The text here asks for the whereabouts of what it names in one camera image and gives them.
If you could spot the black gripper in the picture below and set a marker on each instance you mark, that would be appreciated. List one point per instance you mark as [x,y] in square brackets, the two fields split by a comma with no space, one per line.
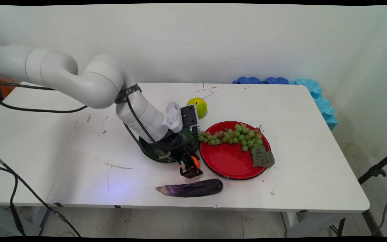
[175,146]

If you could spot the orange carrot chunk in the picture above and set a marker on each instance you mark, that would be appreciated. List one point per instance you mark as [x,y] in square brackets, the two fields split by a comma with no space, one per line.
[196,162]

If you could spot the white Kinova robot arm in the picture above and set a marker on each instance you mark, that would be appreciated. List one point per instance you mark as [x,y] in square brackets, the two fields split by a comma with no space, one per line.
[92,82]

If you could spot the purple eggplant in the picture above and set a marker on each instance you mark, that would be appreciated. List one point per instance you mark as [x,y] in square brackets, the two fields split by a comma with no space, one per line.
[193,188]

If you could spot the red plate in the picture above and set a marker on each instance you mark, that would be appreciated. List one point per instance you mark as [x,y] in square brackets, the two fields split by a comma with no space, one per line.
[228,159]

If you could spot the dark green plate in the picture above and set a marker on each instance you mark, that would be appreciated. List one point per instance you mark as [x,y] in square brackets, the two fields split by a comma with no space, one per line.
[149,151]

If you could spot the green grape bunch with leaf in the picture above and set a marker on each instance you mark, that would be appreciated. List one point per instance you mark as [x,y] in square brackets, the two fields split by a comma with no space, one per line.
[242,136]

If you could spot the green apple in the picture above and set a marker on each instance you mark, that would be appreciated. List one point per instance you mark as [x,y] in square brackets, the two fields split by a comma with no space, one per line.
[202,106]

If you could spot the dark blue foam mat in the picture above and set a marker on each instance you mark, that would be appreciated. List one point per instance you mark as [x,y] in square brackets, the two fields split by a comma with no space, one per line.
[248,80]
[276,80]

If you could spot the light blue foam mat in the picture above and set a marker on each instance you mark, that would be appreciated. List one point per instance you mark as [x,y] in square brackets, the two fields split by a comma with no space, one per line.
[323,104]

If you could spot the black table leg brace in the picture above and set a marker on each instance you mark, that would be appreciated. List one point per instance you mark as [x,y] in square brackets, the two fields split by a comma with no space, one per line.
[370,222]
[45,220]

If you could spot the black tripod stand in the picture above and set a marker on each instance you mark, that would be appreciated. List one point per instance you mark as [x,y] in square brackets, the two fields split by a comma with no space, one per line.
[376,171]

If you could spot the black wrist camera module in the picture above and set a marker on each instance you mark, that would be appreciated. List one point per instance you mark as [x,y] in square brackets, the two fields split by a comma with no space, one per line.
[190,116]

